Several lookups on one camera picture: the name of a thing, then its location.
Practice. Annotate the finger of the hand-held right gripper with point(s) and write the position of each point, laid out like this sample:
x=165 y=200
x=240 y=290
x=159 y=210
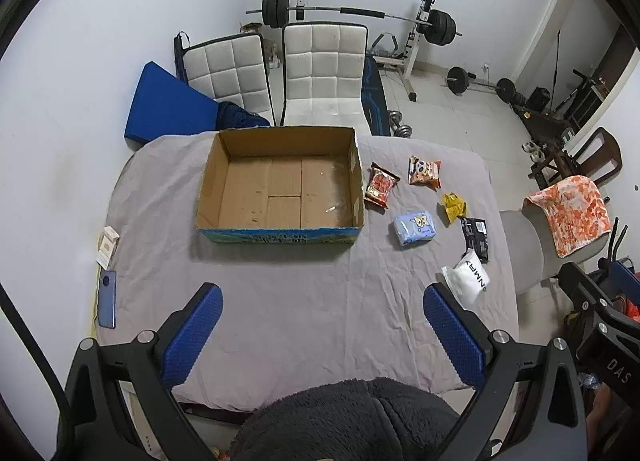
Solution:
x=627 y=273
x=587 y=288

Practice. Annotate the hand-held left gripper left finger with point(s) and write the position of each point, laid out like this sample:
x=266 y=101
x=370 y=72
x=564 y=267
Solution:
x=196 y=336

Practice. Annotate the white plastic packet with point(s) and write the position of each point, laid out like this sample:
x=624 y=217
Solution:
x=467 y=278

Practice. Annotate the black blue upright bar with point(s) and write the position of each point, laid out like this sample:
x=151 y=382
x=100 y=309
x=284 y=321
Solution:
x=179 y=53

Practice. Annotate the blue foam mat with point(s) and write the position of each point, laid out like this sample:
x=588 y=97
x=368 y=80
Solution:
x=167 y=106

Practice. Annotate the brown wooden chair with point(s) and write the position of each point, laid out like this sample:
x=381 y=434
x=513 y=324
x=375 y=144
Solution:
x=597 y=151

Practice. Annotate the black packet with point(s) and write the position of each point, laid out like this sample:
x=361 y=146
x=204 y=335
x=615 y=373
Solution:
x=475 y=238

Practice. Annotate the blue smartphone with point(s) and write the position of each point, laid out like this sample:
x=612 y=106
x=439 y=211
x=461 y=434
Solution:
x=107 y=298

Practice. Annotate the yellow snack packet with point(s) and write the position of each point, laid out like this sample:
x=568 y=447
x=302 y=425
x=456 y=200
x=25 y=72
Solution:
x=453 y=207

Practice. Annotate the cardboard box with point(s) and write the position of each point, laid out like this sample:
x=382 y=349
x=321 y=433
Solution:
x=280 y=181

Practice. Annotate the red snack packet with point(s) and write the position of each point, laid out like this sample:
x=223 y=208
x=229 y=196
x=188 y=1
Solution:
x=381 y=186

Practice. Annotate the small white box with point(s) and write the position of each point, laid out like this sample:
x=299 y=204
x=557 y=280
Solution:
x=107 y=246

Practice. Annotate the grey upholstered chair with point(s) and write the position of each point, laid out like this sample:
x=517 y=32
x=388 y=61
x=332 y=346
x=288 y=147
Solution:
x=525 y=251

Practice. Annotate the orange snack packet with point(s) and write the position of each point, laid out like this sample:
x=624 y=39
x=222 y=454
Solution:
x=425 y=172

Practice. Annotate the barbell with black plates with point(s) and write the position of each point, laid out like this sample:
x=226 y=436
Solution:
x=275 y=8

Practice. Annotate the dark blue cloth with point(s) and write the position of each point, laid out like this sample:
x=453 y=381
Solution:
x=240 y=116

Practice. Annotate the pair of white shoes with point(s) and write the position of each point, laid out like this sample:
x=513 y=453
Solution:
x=533 y=151

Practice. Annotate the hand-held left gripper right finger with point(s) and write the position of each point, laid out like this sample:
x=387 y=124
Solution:
x=450 y=336

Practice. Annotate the orange patterned towel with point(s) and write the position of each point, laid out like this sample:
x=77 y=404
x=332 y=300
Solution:
x=575 y=213

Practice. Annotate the white padded chair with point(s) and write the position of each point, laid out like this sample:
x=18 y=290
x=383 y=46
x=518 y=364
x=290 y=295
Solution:
x=225 y=71
x=322 y=71

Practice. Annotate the short barbell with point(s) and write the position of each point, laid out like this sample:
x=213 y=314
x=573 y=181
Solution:
x=457 y=79

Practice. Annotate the blue tissue pack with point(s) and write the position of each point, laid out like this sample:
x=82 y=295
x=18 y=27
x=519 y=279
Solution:
x=415 y=228

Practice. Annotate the blue black bench pad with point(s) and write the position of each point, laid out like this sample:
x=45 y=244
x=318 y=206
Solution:
x=375 y=96

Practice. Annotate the dark fleece clothing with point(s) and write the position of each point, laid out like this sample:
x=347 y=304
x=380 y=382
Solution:
x=345 y=421

